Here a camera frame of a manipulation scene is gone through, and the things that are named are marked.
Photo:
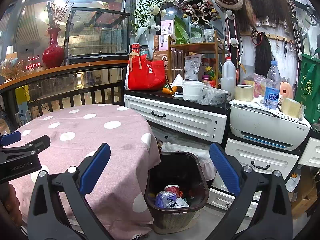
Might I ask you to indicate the white printed pouch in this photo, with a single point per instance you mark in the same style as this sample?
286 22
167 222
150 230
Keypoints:
192 67

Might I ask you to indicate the open brown carton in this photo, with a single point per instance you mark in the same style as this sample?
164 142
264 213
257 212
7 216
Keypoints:
305 195

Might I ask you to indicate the red tote bag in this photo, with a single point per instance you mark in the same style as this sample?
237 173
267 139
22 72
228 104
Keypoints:
146 77

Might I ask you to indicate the broad green leaf plant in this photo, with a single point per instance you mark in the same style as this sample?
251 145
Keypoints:
181 30

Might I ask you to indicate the white tissue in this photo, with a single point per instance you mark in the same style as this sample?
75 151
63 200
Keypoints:
181 203

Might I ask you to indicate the pink polka dot tablecloth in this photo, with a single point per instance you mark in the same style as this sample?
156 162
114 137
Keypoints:
82 130

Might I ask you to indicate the white drawer unit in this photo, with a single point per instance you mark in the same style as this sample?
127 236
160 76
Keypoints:
260 157

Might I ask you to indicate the red ceramic vase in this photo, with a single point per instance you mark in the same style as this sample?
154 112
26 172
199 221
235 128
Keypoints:
53 55

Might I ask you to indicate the white printer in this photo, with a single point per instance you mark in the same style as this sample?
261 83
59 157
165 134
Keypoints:
267 130

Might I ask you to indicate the green tote bag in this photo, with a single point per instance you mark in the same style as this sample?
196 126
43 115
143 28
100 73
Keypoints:
308 87

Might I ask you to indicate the purple plastic bag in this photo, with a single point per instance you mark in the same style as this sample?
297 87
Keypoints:
163 200

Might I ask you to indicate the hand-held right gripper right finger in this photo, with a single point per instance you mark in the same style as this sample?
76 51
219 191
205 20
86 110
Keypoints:
225 170

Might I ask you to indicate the clear plastic bag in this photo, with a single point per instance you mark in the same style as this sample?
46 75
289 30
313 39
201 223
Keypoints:
212 96

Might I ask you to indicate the pink round object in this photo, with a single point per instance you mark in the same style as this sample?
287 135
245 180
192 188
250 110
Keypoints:
286 89

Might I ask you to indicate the white round container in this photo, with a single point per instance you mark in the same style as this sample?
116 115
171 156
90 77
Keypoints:
192 91

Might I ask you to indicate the beige tub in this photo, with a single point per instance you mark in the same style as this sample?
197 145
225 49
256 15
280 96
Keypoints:
244 93

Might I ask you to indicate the brown printed cardboard box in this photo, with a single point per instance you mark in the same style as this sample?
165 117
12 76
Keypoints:
161 61

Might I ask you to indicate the white printed packet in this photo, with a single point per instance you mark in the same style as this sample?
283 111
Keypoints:
126 77

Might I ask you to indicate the yellow green drink bottle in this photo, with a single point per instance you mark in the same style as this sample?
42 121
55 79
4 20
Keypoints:
210 73

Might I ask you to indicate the dark lid jar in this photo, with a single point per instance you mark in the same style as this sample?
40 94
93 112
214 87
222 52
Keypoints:
144 52

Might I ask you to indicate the white cabinet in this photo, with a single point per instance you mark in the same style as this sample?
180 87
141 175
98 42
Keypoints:
180 120

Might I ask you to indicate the white printed mug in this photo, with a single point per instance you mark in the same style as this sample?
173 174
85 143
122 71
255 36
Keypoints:
209 35

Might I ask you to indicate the pink white box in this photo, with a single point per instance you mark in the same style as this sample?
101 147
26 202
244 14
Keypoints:
160 43

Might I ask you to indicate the glass bowl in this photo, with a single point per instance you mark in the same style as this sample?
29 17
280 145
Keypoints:
195 40

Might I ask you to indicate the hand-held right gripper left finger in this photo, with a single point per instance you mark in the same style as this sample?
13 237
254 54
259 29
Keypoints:
96 168

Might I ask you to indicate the dried branches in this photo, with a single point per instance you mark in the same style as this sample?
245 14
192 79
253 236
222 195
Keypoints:
60 12

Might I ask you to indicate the yellow board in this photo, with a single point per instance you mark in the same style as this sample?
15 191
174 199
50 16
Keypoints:
21 93

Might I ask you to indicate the wooden shelf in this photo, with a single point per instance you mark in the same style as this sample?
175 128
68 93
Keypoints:
195 48

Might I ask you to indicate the gold lotus bowl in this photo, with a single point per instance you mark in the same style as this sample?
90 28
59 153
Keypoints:
10 68

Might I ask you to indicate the black baluster railing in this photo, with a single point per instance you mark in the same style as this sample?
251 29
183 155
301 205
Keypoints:
75 95

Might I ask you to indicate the clear tape roll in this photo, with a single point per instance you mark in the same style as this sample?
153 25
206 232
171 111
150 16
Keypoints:
291 108

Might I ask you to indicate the white paper cup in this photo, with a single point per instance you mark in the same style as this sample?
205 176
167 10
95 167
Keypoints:
9 50

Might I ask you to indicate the person's left hand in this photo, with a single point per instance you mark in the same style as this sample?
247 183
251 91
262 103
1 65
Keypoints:
13 205

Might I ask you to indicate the lion head decoration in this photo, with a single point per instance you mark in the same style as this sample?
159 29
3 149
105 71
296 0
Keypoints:
200 8

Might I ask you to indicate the black hair bundle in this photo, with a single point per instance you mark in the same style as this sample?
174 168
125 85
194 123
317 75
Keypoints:
263 55

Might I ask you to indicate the wooden ledge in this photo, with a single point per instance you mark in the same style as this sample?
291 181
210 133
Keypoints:
62 71

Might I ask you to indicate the green bamboo plant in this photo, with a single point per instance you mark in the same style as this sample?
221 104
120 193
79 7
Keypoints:
145 12

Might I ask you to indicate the water bottle blue label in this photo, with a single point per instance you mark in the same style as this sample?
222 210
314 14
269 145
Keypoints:
272 90

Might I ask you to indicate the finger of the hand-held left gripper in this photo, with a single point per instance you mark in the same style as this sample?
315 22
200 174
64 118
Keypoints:
11 137
30 145

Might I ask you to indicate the white plastic bottle red cap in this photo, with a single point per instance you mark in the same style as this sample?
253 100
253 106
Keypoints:
228 80

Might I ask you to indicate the dark brown waste bin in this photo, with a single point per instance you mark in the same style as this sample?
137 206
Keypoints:
175 170

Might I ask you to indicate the long brown hair wig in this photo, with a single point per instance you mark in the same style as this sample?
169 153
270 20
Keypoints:
262 2

